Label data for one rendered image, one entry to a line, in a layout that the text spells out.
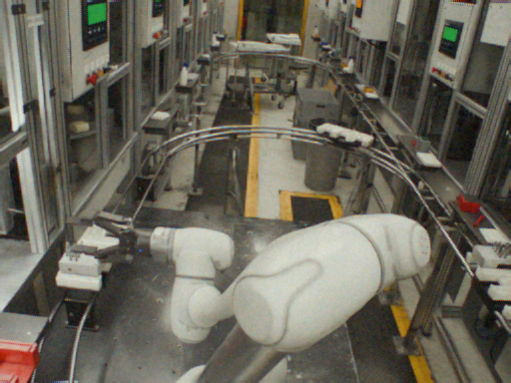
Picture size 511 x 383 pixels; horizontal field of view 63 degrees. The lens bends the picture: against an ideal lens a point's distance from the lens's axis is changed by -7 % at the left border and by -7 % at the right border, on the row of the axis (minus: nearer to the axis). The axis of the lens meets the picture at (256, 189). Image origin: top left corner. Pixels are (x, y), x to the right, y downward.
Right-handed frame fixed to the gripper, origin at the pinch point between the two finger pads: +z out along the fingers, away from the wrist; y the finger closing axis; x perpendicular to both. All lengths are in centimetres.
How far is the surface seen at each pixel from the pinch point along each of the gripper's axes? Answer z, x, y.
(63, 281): 12.1, -10.6, -25.7
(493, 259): -140, -37, -20
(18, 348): 7.0, 26.8, -15.9
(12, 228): 38, -28, -20
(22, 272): 23.7, -7.4, -21.4
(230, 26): 16, -826, -28
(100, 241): 7.0, -33.4, -24.5
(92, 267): 2.7, -12.9, -20.5
